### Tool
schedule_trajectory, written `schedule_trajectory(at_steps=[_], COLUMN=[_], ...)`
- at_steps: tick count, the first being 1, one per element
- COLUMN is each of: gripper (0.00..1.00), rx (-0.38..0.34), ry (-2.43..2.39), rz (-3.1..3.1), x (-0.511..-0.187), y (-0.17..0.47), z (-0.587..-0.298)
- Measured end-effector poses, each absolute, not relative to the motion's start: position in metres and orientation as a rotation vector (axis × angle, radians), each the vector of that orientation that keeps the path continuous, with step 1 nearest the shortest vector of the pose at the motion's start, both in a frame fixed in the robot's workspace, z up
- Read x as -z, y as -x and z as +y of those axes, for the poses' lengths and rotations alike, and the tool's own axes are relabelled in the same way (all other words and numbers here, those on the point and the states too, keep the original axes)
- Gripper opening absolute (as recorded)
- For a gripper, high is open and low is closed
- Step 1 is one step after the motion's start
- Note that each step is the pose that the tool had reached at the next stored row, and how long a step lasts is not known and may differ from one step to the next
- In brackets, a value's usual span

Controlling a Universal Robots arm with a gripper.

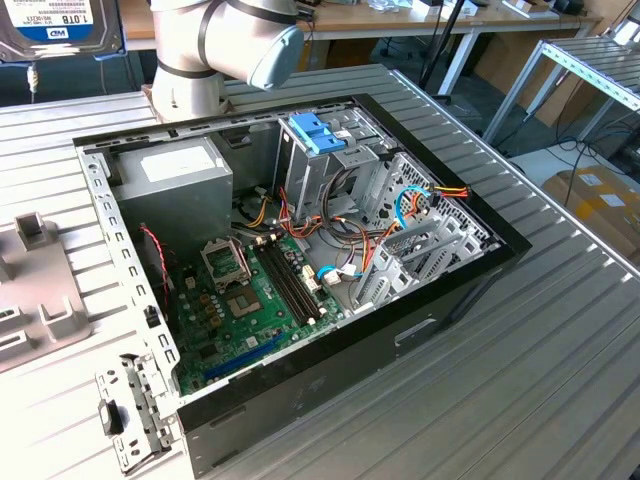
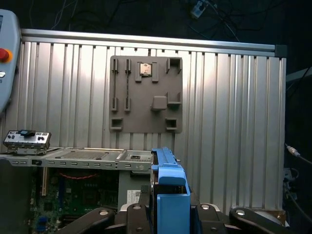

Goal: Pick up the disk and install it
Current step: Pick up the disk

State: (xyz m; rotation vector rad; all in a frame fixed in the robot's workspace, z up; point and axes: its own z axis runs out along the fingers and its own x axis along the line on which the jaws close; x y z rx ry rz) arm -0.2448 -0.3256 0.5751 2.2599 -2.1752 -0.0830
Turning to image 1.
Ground blue expansion slot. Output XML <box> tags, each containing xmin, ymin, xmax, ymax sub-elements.
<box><xmin>202</xmin><ymin>332</ymin><xmax>287</xmax><ymax>382</ymax></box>

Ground black open PC case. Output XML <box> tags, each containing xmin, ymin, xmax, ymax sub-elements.
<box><xmin>72</xmin><ymin>92</ymin><xmax>534</xmax><ymax>480</ymax></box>

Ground orange red wire bundle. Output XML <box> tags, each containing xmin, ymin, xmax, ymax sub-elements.
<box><xmin>277</xmin><ymin>187</ymin><xmax>401</xmax><ymax>274</ymax></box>

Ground black RAM slot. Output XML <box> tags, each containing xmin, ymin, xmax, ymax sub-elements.
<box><xmin>268</xmin><ymin>238</ymin><xmax>317</xmax><ymax>322</ymax></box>
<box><xmin>275</xmin><ymin>235</ymin><xmax>324</xmax><ymax>319</ymax></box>
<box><xmin>260</xmin><ymin>240</ymin><xmax>310</xmax><ymax>325</ymax></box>
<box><xmin>253</xmin><ymin>242</ymin><xmax>304</xmax><ymax>327</ymax></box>

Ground large cardboard box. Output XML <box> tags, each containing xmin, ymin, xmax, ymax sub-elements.
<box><xmin>542</xmin><ymin>167</ymin><xmax>640</xmax><ymax>261</ymax></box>

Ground long wooden desk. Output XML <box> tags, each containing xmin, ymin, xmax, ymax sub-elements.
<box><xmin>299</xmin><ymin>0</ymin><xmax>605</xmax><ymax>96</ymax></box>

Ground black cable bundle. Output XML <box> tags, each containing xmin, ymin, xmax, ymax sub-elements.
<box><xmin>322</xmin><ymin>167</ymin><xmax>381</xmax><ymax>241</ymax></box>

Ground red black fan wire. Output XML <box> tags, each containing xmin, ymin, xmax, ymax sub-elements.
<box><xmin>138</xmin><ymin>223</ymin><xmax>177</xmax><ymax>306</ymax></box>

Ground metal drive cage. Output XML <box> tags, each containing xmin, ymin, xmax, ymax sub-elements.
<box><xmin>272</xmin><ymin>107</ymin><xmax>397</xmax><ymax>224</ymax></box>

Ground black tripod stand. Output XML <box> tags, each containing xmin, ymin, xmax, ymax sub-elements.
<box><xmin>418</xmin><ymin>0</ymin><xmax>474</xmax><ymax>104</ymax></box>

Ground blue data wire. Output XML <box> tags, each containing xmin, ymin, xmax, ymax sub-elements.
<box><xmin>317</xmin><ymin>263</ymin><xmax>359</xmax><ymax>287</ymax></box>
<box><xmin>393</xmin><ymin>185</ymin><xmax>432</xmax><ymax>232</ymax></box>

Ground grey power supply unit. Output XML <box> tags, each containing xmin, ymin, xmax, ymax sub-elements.
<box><xmin>112</xmin><ymin>135</ymin><xmax>235</xmax><ymax>251</ymax></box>

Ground grey cable with white plug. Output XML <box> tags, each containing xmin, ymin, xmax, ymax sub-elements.
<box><xmin>25</xmin><ymin>59</ymin><xmax>40</xmax><ymax>106</ymax></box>

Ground yellow black wires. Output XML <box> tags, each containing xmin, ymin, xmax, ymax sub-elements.
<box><xmin>238</xmin><ymin>192</ymin><xmax>275</xmax><ymax>230</ymax></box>

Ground blue empty drive carrier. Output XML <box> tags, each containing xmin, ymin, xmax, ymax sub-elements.
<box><xmin>288</xmin><ymin>113</ymin><xmax>347</xmax><ymax>156</ymax></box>

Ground hard disk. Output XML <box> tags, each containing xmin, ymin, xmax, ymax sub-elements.
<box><xmin>0</xmin><ymin>0</ymin><xmax>127</xmax><ymax>65</ymax></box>

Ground metal disk bay cage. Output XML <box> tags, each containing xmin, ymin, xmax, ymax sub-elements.
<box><xmin>349</xmin><ymin>152</ymin><xmax>504</xmax><ymax>315</ymax></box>

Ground CPU socket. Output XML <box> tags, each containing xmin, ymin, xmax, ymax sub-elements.
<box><xmin>222</xmin><ymin>285</ymin><xmax>265</xmax><ymax>322</ymax></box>

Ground green motherboard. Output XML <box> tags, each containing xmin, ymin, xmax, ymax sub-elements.
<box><xmin>167</xmin><ymin>232</ymin><xmax>351</xmax><ymax>397</ymax></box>

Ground thin locking lever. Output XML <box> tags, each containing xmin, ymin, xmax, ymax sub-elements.
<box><xmin>234</xmin><ymin>239</ymin><xmax>251</xmax><ymax>281</ymax></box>

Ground grey parts rack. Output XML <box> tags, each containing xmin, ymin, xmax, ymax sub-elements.
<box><xmin>0</xmin><ymin>212</ymin><xmax>95</xmax><ymax>376</ymax></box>

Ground metal socket cover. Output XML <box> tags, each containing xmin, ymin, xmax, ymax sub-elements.
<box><xmin>199</xmin><ymin>238</ymin><xmax>251</xmax><ymax>292</ymax></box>

